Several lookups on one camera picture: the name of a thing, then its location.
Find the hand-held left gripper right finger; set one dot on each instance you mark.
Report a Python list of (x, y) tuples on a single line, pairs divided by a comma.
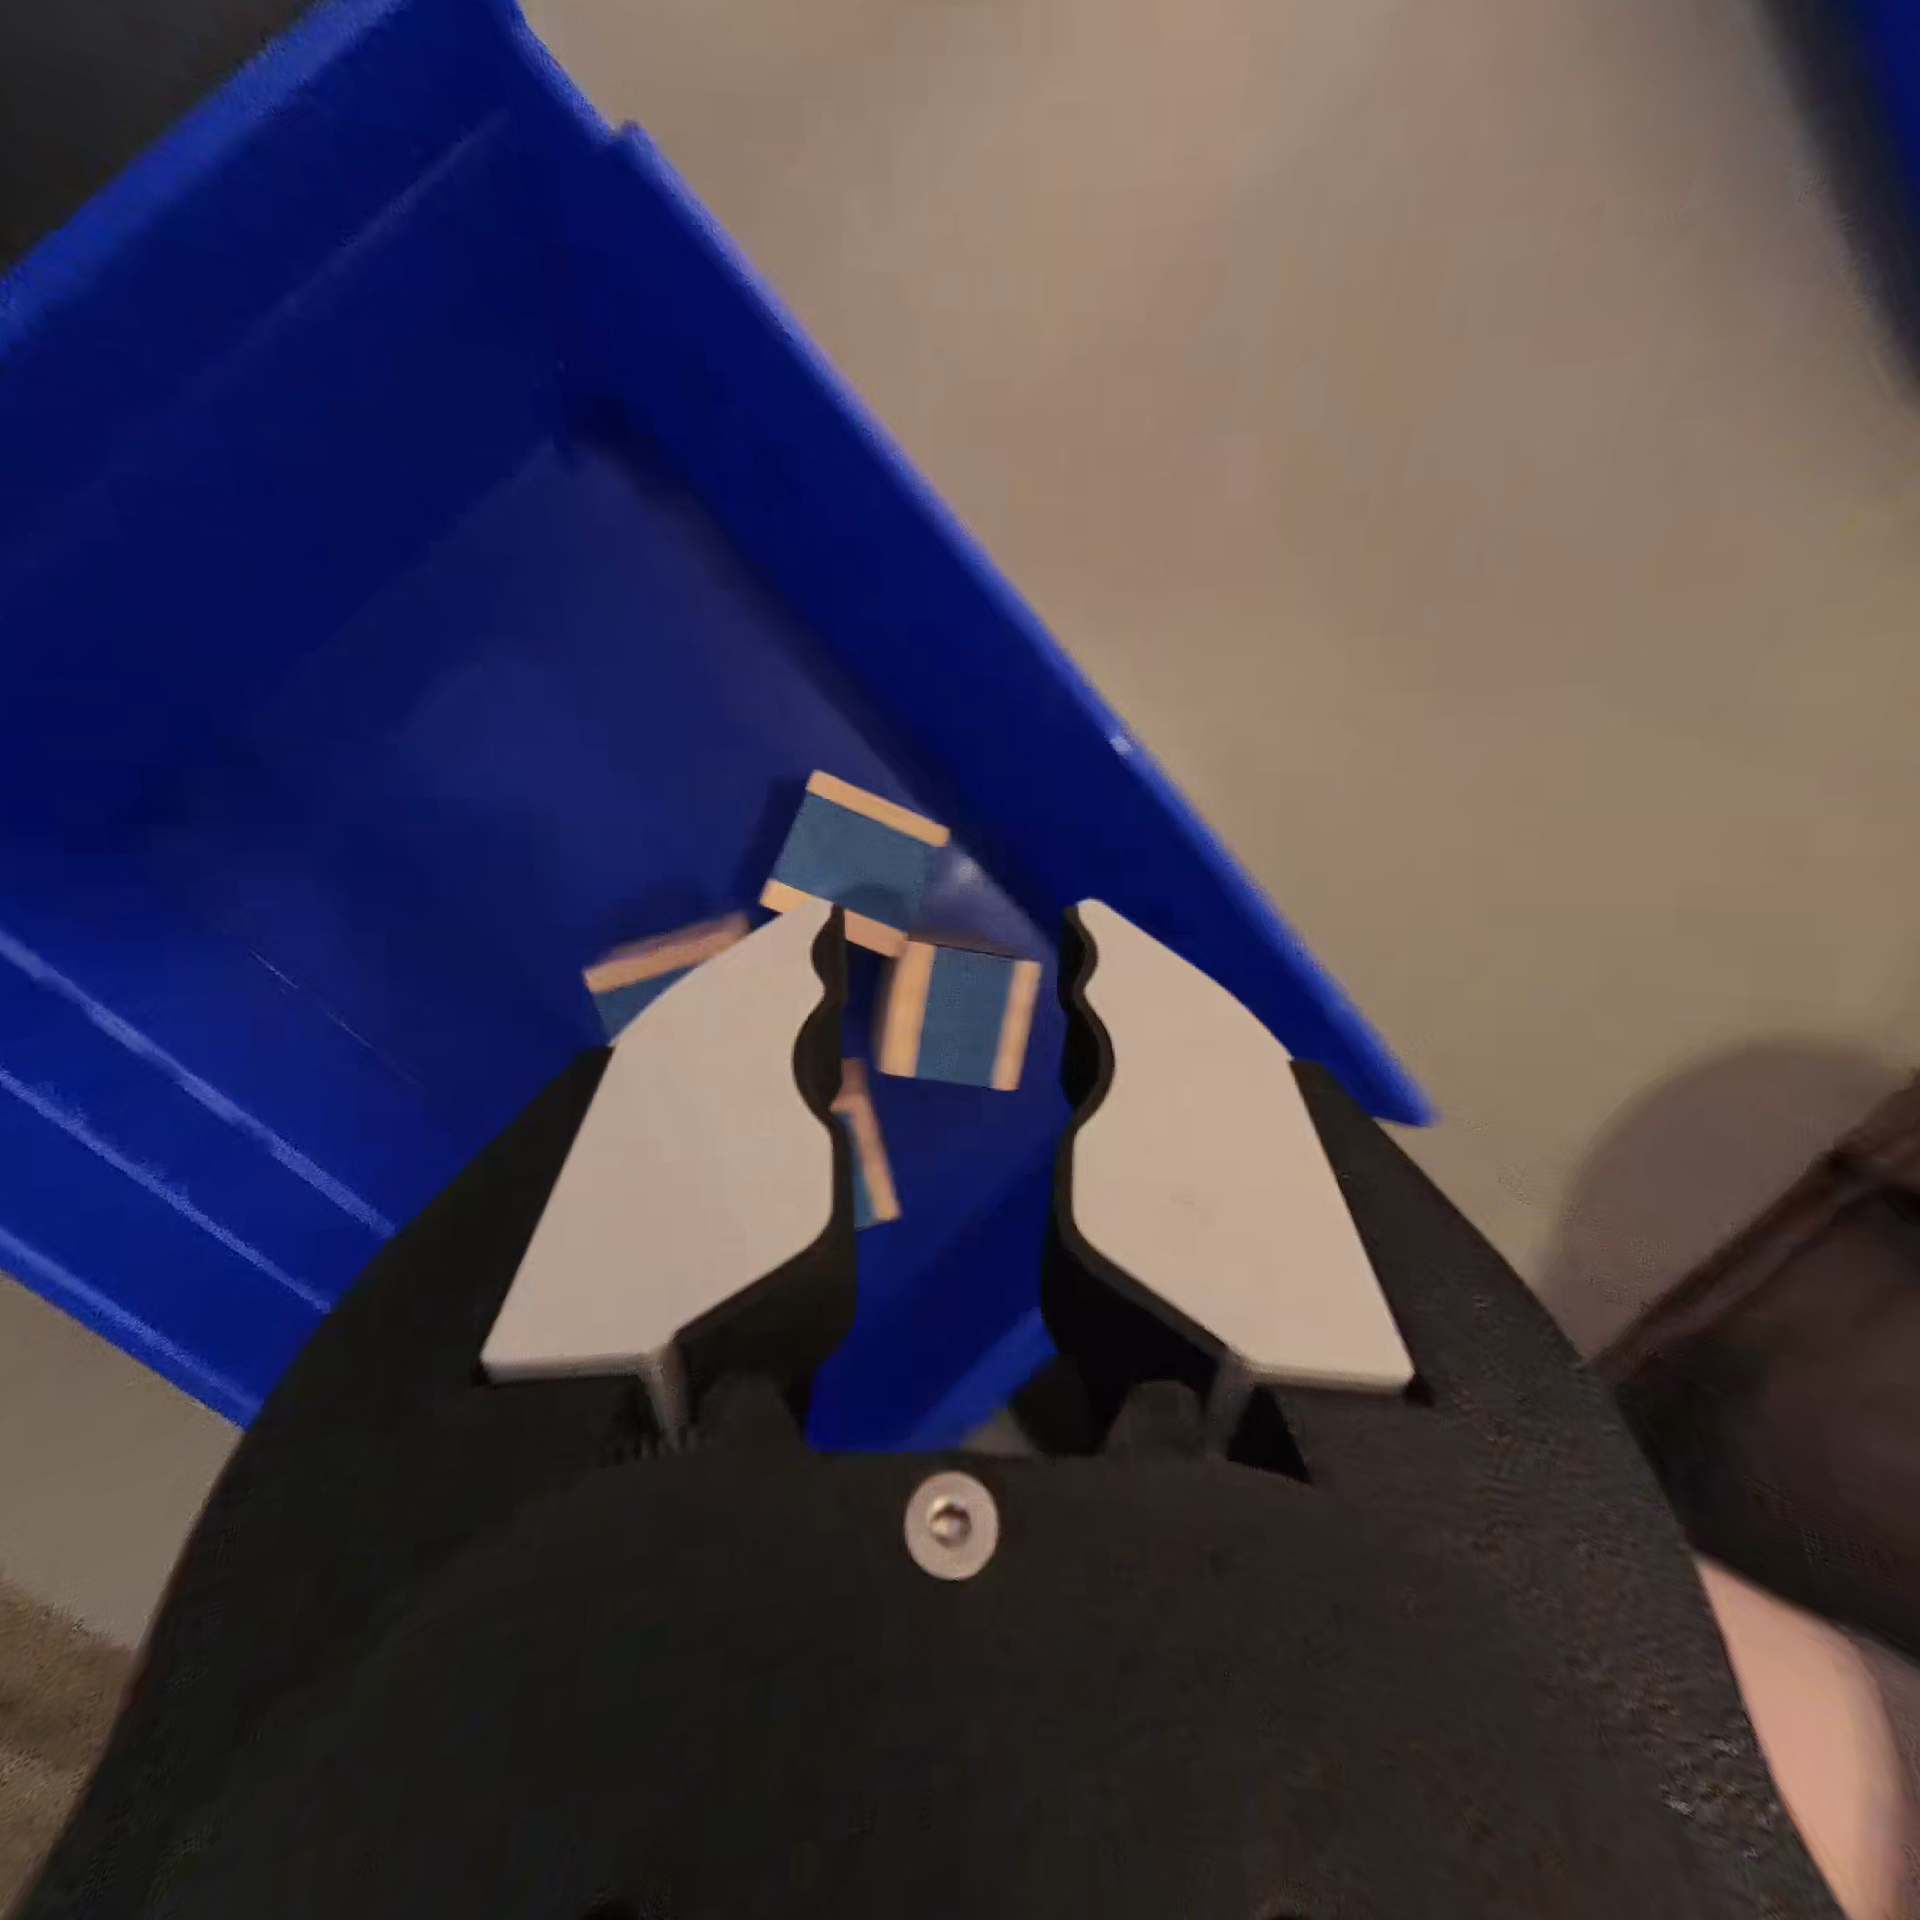
[(1213, 1201)]

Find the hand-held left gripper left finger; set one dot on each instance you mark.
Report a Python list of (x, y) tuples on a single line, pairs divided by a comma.
[(675, 1201)]

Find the blue striped wooden cube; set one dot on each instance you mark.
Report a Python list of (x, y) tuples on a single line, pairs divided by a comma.
[(856, 855), (867, 1155), (960, 1014), (652, 968)]

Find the person's bare leg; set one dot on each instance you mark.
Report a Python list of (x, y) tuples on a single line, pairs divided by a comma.
[(1844, 1756)]

